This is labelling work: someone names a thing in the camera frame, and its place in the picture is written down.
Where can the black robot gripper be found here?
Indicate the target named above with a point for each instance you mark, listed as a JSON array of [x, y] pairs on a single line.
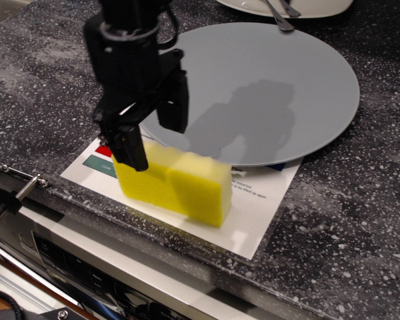
[[138, 75]]

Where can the yellow rectangular sponge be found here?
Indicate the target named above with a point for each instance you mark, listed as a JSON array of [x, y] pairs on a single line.
[[184, 182]]

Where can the grey round plate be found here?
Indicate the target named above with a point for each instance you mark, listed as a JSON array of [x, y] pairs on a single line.
[[258, 96]]

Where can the white plate at top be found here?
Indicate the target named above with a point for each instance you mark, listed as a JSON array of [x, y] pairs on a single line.
[[303, 9]]

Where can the laminated white instruction sheet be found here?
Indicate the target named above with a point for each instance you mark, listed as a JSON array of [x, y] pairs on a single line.
[[257, 195]]

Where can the stainless steel dishwasher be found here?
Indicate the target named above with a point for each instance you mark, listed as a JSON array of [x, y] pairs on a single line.
[[120, 274]]

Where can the black metal clamp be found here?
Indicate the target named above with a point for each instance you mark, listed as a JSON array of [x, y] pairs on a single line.
[[11, 202]]

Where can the silver spoon handle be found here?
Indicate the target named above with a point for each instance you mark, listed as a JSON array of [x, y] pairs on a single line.
[[282, 24]]

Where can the silver fork handle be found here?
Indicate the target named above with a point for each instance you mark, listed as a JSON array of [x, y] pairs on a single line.
[[290, 11]]

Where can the black bracket with screw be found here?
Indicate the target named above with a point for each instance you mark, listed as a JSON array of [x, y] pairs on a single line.
[[61, 314]]

